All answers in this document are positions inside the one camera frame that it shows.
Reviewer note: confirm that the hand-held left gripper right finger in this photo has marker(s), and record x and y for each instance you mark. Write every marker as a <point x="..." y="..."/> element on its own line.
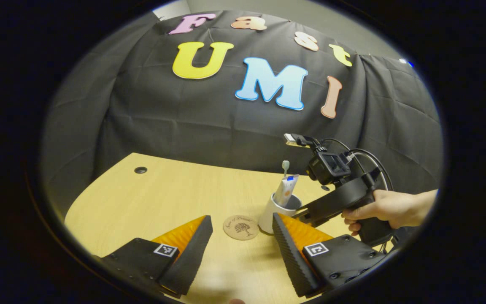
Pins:
<point x="291" y="257"/>

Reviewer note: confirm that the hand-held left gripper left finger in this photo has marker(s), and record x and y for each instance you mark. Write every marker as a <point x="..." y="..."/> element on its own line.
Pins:
<point x="192" y="257"/>

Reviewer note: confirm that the white toothbrush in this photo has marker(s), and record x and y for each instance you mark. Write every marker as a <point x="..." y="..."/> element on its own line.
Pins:
<point x="285" y="164"/>

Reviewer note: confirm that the white toothpaste tube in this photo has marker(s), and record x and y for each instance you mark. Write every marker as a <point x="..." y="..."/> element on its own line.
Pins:
<point x="286" y="190"/>

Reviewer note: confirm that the round cork coaster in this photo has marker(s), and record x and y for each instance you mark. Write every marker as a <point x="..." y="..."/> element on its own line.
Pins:
<point x="241" y="228"/>

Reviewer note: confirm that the wooden desktop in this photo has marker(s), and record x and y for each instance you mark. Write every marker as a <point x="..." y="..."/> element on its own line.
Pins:
<point x="163" y="202"/>

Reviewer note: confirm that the black desk grommet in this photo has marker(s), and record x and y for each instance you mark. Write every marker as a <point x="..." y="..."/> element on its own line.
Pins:
<point x="140" y="170"/>

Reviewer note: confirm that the black backdrop cloth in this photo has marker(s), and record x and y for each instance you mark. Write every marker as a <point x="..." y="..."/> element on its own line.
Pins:
<point x="184" y="122"/>

